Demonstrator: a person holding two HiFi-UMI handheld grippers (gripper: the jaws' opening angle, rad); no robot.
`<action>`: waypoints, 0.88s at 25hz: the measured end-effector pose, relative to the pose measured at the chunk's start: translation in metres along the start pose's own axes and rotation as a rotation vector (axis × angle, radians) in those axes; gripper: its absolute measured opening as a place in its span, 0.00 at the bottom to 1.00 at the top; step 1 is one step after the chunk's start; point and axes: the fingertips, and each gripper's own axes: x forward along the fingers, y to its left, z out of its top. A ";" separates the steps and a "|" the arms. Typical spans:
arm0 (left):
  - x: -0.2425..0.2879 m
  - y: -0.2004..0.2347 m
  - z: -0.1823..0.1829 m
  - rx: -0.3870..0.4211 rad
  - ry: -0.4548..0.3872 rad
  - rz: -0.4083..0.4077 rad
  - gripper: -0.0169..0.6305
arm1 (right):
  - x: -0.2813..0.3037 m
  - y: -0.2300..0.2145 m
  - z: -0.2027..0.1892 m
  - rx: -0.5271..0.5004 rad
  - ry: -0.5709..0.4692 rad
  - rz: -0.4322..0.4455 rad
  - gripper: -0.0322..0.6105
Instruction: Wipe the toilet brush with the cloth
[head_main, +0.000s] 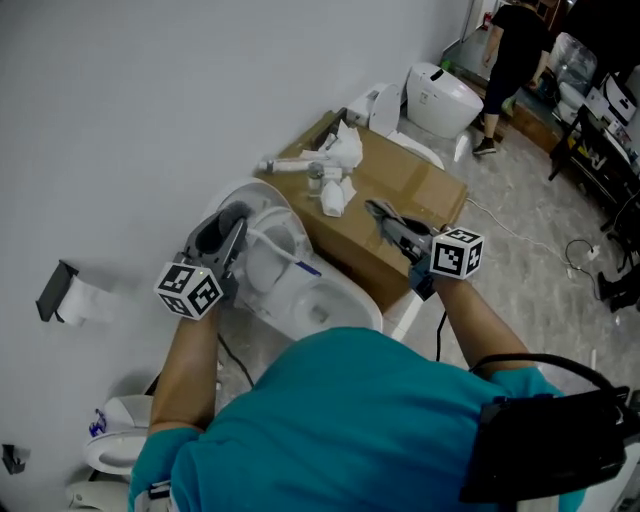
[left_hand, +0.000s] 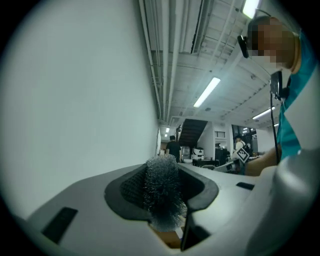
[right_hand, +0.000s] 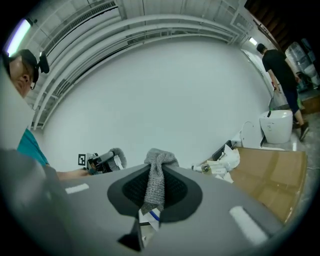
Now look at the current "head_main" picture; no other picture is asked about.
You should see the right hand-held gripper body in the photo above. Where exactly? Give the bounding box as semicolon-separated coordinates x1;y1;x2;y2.
398;227;485;301

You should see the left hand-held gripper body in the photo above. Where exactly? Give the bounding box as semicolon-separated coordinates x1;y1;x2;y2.
153;248;241;321

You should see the grey cloth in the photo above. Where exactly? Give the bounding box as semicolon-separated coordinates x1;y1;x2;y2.
364;198;404;247

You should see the white grey toilet brush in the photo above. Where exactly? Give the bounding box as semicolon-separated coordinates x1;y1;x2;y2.
214;199;322;278

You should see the person's right forearm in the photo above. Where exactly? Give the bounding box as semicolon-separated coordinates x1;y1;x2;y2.
432;274;534;374

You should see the person's left forearm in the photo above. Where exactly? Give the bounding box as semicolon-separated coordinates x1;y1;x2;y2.
148;302;221;436

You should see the white toilet open lid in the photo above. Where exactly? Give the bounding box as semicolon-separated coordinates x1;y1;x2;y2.
199;177;384;344

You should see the white toilet raised round lid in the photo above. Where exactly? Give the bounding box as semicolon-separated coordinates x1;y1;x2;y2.
346;82;446;171

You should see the white smart toilet black panel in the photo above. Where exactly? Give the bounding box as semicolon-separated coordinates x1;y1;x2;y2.
405;62;485;140

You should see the black toilet paper holder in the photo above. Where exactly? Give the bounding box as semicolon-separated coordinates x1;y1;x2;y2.
35;259;80;324

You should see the white toilet blue label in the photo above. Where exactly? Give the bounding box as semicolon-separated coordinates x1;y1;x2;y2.
82;394;156;476

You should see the white toilet closed lid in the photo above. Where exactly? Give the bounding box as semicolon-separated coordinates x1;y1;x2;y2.
64;477;134;512

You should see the brown cardboard box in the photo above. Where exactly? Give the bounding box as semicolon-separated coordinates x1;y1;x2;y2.
259;110;469;314

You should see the white crumpled paper wad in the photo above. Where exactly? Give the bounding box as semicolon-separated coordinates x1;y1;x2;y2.
319;177;357;220

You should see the crumpled white tissue pile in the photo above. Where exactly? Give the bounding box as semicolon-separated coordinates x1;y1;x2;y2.
299;118;365;171

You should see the brown platform riser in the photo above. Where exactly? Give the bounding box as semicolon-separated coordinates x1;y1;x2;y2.
509;102;564;154

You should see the black table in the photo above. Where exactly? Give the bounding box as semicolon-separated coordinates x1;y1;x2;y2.
548;102;640;231

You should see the person's teal shirt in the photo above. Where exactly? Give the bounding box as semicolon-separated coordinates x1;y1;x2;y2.
127;327;586;512

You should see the white carton box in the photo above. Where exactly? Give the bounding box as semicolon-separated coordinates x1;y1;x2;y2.
584;87;609;120

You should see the black chest pack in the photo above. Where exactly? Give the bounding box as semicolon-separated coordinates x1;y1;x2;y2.
458;392;629;504

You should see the white door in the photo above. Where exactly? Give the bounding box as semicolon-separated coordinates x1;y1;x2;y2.
459;0;480;44

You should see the white bag black print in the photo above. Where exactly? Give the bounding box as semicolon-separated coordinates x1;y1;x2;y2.
602;72;639;126

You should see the white floor cable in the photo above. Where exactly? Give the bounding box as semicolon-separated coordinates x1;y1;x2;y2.
465;197;571;256

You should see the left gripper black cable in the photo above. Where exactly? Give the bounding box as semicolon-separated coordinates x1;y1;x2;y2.
217;332;255;389

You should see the thick black cable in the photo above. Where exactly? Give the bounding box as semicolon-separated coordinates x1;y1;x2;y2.
469;352;631;401

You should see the black floor cable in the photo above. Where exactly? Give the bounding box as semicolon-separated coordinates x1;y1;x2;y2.
564;238;601;275

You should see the black wall hook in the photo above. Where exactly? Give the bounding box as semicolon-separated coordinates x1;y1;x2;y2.
1;443;26;475

